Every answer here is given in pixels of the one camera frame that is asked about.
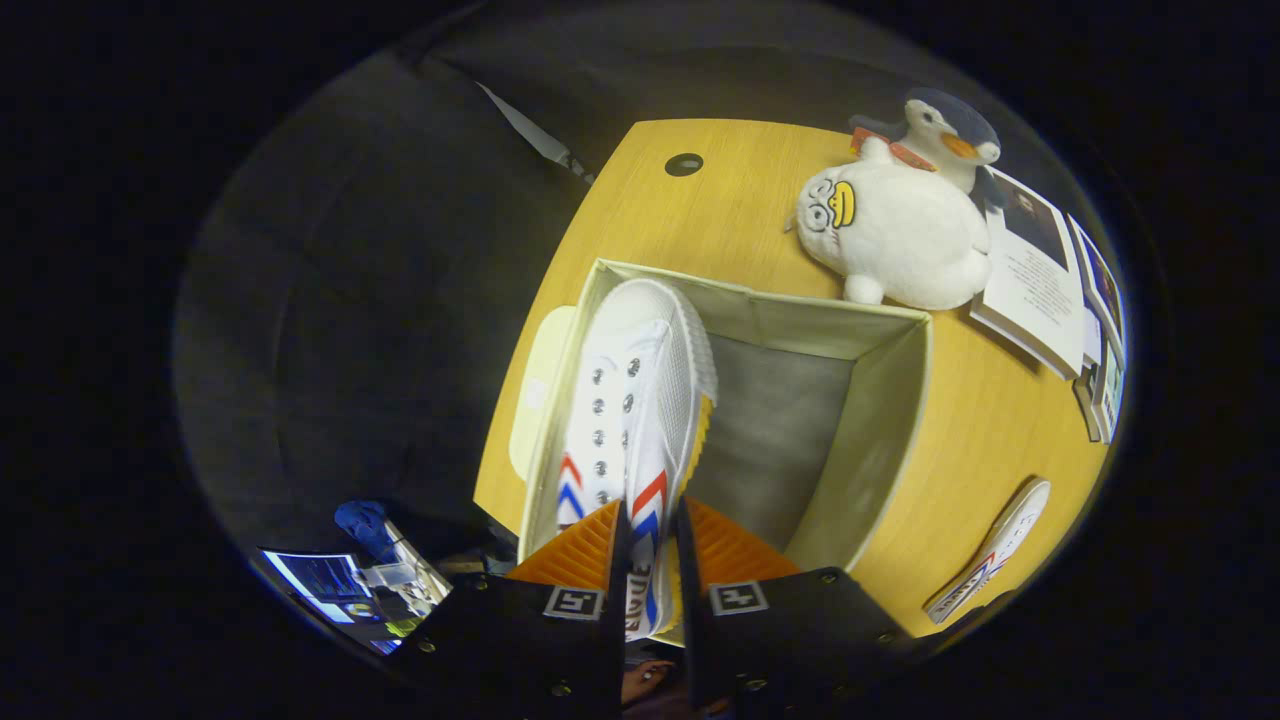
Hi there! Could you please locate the dark hardcover book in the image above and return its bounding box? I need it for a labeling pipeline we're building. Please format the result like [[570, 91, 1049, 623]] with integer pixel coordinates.
[[1072, 368, 1101, 441]]

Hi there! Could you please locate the white book with portrait cover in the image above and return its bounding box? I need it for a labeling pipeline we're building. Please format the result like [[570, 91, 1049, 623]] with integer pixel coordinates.
[[968, 168, 1087, 381]]

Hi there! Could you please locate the computer monitor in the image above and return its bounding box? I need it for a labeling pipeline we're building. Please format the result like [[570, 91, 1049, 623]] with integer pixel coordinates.
[[258, 548, 403, 656]]

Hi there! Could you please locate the beige fabric storage box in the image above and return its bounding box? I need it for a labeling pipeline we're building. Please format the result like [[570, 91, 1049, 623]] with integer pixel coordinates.
[[508, 258, 934, 641]]

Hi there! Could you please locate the white canvas shoe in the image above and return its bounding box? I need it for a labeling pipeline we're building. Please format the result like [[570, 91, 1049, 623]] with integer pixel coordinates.
[[555, 277, 719, 643], [925, 478, 1053, 626]]

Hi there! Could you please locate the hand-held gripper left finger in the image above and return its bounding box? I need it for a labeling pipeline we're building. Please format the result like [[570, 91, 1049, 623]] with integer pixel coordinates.
[[390, 498, 633, 720]]

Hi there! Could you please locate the white duck plush toy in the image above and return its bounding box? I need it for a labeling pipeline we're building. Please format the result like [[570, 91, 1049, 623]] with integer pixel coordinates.
[[785, 137, 993, 311]]

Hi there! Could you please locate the penguin plush toy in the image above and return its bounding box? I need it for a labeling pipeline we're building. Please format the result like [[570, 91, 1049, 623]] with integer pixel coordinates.
[[850, 88, 1006, 197]]

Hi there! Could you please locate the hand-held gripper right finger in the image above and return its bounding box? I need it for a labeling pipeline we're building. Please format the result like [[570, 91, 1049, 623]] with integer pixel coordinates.
[[675, 497, 916, 716]]

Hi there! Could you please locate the blue cloth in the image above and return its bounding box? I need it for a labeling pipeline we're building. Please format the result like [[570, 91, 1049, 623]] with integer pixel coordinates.
[[335, 500, 401, 563]]

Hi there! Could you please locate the book with blue picture cover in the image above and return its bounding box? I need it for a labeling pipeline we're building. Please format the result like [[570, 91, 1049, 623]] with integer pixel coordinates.
[[1065, 215, 1127, 351]]

